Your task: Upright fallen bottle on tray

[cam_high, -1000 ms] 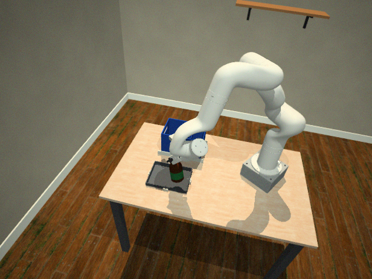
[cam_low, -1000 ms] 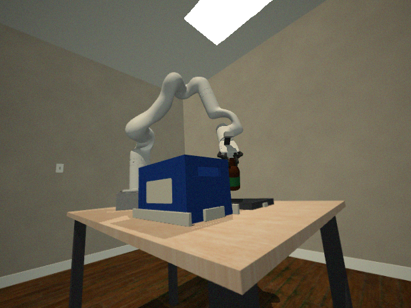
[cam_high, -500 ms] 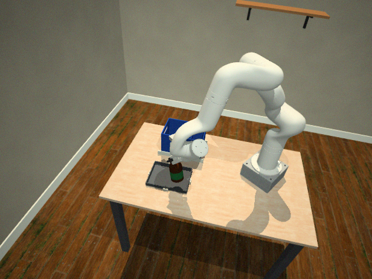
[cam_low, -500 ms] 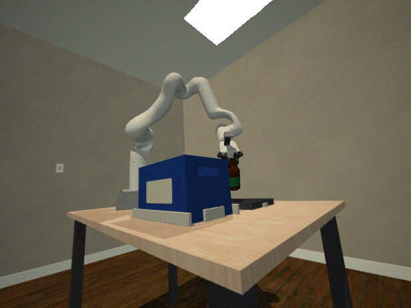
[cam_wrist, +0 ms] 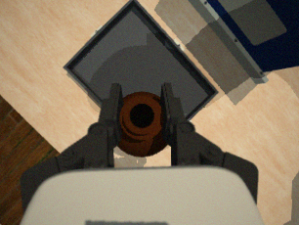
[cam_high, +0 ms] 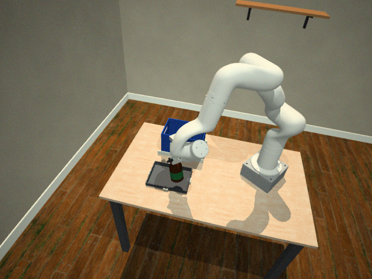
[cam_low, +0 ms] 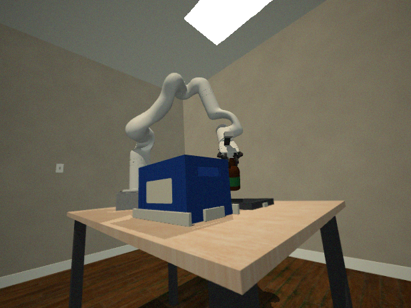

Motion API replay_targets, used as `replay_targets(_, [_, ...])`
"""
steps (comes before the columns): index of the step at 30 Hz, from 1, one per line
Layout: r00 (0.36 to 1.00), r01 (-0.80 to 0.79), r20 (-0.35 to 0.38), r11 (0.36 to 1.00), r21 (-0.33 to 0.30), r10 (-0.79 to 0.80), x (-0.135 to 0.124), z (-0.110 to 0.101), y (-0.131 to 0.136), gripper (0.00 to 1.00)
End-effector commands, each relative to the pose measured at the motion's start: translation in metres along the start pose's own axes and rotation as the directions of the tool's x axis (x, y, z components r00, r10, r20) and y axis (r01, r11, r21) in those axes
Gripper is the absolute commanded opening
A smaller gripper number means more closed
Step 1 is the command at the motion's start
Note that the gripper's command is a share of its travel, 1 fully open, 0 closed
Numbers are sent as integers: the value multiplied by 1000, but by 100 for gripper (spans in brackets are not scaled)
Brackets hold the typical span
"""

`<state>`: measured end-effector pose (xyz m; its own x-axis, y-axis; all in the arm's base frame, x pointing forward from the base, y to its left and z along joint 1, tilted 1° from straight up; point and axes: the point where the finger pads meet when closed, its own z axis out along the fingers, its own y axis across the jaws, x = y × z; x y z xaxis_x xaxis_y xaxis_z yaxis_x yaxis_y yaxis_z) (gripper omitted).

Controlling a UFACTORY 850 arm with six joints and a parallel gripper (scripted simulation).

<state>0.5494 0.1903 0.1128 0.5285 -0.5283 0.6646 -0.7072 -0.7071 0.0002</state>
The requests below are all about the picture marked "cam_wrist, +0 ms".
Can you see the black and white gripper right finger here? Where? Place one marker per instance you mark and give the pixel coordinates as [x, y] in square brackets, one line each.
[190, 148]

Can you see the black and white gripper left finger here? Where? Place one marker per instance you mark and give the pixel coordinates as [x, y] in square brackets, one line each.
[94, 150]

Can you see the brown glass bottle with green label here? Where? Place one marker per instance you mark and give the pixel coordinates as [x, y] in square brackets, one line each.
[141, 119]

